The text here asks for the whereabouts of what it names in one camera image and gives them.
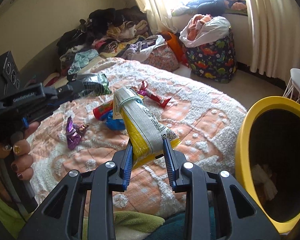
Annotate orange bag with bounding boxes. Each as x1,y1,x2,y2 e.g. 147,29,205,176
161,31,187,65

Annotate red candy tube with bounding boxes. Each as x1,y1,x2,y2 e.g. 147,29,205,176
93,100,113,121

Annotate cream curtain right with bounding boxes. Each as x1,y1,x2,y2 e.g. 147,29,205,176
246,0,300,82

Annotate cream curtain left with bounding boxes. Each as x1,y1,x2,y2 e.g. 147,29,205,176
135,0,178,34

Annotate peach white bed blanket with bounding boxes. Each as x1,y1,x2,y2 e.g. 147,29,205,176
29,58,247,218

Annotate white plastic bag with clothes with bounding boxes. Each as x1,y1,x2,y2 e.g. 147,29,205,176
179,14,231,48

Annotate green grey snack bag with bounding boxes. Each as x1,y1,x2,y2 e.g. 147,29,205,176
67,73,111,97

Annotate pile of clothes on bed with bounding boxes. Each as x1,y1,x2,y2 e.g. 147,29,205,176
57,7,166,76

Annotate red pink candy wrapper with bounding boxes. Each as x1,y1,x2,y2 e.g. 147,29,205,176
138,81,172,108

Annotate floral pink bag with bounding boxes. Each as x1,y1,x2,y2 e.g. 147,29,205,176
143,42,179,72

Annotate teal fuzzy knee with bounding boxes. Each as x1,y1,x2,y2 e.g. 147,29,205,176
145,207,216,240

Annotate purple snack wrapper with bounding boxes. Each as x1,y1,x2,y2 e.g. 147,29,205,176
65,116,89,150

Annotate left hand painted nails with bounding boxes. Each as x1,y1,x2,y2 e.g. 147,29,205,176
0,122,40,180

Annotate yellow white snack bag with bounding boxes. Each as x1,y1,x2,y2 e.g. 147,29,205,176
113,87,180,168

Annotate yellow rimmed trash bin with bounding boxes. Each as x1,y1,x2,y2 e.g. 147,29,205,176
235,96,300,233

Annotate cream curtain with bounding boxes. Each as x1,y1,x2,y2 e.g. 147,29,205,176
246,0,300,82
135,0,178,34

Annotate dinosaur print laundry basket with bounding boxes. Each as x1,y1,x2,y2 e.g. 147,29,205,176
183,28,237,83

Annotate clothes on window sill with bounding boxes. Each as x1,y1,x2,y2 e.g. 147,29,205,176
171,0,247,16

